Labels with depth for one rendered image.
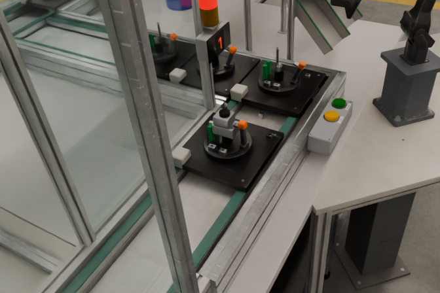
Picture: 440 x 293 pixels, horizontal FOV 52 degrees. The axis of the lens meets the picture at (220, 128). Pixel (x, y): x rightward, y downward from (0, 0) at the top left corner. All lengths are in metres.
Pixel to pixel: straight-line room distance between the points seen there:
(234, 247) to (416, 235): 1.44
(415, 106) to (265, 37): 0.76
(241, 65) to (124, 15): 1.18
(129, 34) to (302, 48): 1.50
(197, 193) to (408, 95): 0.72
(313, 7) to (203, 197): 0.83
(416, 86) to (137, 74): 1.13
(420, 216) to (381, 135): 1.01
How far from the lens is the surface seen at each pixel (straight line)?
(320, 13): 1.72
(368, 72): 1.81
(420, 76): 1.48
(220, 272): 1.04
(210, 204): 1.21
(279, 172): 1.22
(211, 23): 1.25
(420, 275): 2.27
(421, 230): 2.42
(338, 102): 1.45
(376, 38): 2.04
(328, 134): 1.34
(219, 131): 1.23
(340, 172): 1.38
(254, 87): 1.51
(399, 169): 1.42
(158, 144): 0.56
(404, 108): 1.54
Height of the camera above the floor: 1.83
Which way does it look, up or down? 40 degrees down
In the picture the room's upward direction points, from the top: 6 degrees counter-clockwise
